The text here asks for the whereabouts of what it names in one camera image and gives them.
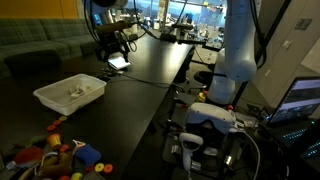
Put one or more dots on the green plaid sofa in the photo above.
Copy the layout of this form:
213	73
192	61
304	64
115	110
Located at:
40	36

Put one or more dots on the white terry towel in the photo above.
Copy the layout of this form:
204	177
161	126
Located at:
80	90

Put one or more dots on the white VR controller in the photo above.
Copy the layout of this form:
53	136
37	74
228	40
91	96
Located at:
188	150

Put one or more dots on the white red triangle toy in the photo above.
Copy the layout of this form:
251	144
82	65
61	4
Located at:
78	143

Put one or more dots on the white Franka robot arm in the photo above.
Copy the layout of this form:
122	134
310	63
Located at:
236	50

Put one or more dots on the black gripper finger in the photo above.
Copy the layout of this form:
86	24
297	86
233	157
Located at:
101	56
126	55

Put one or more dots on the green glowing button box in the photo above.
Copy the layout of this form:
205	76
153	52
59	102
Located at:
201	97

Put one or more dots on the black equipment rack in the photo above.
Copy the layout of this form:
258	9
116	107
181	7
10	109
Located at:
213	160

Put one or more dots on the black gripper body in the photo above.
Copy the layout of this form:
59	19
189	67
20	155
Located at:
113	45

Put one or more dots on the grey wall sign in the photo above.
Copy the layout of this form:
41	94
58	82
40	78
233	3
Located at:
303	24

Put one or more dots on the short black block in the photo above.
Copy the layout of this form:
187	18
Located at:
93	175

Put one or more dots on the yellow cup orange lid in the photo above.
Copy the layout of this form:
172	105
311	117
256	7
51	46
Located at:
53	141

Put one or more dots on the red ball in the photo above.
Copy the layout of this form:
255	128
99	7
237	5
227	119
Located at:
64	178

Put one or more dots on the large open laptop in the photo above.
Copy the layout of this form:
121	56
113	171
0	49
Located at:
300	100

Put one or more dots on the yellow toy cup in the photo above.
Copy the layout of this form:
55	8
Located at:
76	176

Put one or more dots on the black office chair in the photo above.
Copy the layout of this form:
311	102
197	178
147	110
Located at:
203	77

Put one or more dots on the brown plush toy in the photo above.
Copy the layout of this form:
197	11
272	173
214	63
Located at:
56	165

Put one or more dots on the green plush toy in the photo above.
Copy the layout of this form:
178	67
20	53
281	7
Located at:
31	139

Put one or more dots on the white VR headset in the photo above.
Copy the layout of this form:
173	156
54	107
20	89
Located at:
210	115

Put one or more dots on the white wall switch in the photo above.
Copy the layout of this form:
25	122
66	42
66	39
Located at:
287	44

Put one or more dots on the clear plastic storage container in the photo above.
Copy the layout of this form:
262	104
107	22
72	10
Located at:
68	95

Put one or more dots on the tablet with lit screen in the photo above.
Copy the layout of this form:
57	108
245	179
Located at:
120	62

